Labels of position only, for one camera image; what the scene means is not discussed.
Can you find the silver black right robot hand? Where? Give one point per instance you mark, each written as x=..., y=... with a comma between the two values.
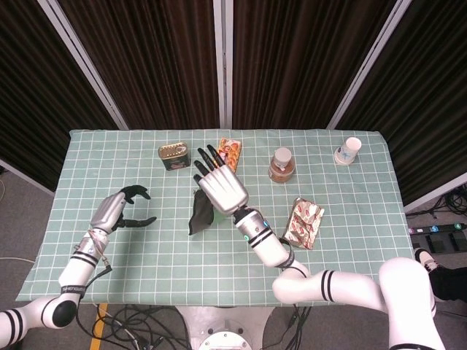
x=224, y=189

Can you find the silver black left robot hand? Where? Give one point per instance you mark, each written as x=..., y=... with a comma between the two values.
x=109, y=211

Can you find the green cloth with black trim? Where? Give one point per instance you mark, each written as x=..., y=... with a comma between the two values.
x=200, y=217

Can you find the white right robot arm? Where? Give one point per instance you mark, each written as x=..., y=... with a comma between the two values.
x=346, y=288

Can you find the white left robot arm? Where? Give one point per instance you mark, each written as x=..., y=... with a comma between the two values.
x=78, y=270

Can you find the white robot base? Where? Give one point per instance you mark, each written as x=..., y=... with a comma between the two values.
x=222, y=328

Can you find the orange yellow snack box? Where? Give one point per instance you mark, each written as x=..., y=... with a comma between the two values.
x=232, y=155

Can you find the dark green luncheon meat tin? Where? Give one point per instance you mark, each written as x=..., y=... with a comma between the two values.
x=174, y=156

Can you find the brown jar with white lid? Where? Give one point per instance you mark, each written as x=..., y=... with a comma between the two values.
x=281, y=167

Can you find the green white checked tablecloth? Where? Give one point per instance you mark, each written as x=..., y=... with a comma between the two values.
x=164, y=262

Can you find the gold red foil snack bag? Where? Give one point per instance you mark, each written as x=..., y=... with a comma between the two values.
x=304, y=224

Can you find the yellow floor tape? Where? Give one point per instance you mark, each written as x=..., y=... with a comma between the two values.
x=97, y=328

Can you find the white paper cups blue flower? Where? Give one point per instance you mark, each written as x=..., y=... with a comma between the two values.
x=346, y=151

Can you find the dark brown partition panel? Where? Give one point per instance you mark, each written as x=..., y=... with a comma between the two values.
x=427, y=102
x=299, y=54
x=33, y=91
x=153, y=54

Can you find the white black shoe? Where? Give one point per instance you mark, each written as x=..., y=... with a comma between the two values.
x=425, y=257

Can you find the black foot pedal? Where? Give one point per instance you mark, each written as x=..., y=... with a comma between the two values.
x=459, y=241
x=436, y=243

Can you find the white partition base rail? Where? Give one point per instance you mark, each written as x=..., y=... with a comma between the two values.
x=434, y=198
x=29, y=178

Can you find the white partition post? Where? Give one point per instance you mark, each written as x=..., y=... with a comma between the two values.
x=223, y=62
x=368, y=69
x=87, y=69

